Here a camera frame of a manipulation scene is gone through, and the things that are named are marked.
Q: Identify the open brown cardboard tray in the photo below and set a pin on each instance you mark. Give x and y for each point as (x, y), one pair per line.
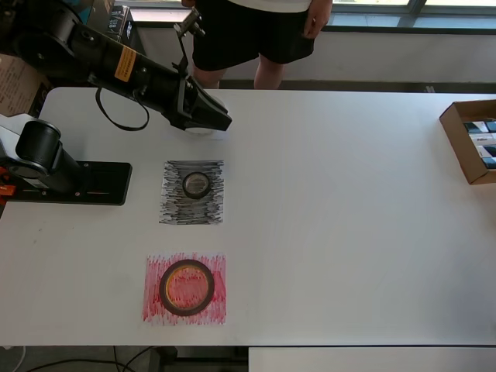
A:
(455, 135)

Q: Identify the red scribbled paper sheet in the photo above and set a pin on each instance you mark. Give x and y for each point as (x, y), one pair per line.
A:
(153, 310)

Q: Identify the wide brown cardboard box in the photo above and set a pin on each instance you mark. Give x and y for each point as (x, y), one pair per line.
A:
(15, 89)

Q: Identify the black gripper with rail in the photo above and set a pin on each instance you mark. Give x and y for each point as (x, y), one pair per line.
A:
(176, 104)

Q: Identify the black table leg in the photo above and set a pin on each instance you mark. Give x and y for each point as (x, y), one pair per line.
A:
(164, 360)

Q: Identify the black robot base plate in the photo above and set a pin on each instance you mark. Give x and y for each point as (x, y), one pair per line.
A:
(104, 186)

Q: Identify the white foam tape roll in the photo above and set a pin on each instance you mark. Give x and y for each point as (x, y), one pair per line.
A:
(201, 131)

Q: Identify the small teal white carton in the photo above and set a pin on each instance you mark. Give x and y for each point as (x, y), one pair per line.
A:
(491, 162)
(488, 151)
(476, 127)
(482, 138)
(492, 126)

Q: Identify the person right hand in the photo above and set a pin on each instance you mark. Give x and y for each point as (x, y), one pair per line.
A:
(188, 2)

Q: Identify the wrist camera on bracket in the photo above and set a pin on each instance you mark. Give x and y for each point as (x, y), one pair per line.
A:
(190, 23)

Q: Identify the black tape roll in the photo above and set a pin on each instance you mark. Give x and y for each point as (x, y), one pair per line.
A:
(195, 185)

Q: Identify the person left hand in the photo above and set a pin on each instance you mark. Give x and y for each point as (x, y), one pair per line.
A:
(318, 17)

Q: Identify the black scribbled paper sheet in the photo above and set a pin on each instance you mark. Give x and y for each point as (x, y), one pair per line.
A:
(182, 213)

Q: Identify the red tape roll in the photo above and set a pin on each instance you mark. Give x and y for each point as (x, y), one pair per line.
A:
(166, 286)

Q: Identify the person in black shorts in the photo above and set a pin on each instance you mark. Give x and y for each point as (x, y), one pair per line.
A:
(248, 35)

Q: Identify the plain white paper sheet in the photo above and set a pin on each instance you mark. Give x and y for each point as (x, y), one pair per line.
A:
(219, 136)

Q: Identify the black AOC box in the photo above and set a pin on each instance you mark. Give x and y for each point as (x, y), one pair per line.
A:
(118, 17)
(133, 38)

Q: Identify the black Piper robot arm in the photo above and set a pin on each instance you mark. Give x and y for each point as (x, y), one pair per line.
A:
(58, 42)

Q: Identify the orange table clamp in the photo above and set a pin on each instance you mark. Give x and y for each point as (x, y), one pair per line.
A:
(4, 190)

